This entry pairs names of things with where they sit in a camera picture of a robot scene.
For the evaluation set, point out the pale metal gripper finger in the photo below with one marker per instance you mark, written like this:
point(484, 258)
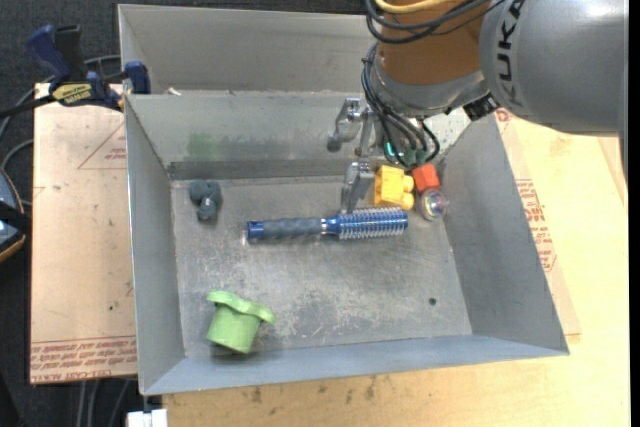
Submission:
point(349, 115)
point(357, 180)

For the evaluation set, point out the yellow toy block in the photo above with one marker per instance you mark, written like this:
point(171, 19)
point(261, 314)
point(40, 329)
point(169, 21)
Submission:
point(390, 185)

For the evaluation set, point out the orange and silver spinning top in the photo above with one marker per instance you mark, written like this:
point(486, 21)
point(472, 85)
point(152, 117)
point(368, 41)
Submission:
point(426, 177)

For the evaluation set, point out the blue hairbrush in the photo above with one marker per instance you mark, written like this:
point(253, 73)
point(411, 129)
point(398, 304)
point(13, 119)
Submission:
point(295, 227)

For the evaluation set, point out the grey metal bin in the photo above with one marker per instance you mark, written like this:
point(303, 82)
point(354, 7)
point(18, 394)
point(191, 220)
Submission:
point(320, 295)

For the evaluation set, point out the dark grey toy animal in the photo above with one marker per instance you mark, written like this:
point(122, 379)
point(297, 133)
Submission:
point(204, 195)

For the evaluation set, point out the green plastic cup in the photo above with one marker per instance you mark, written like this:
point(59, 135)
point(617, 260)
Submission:
point(235, 325)

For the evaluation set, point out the brown cardboard board red print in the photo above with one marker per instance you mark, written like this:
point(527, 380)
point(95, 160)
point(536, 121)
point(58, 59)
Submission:
point(80, 240)

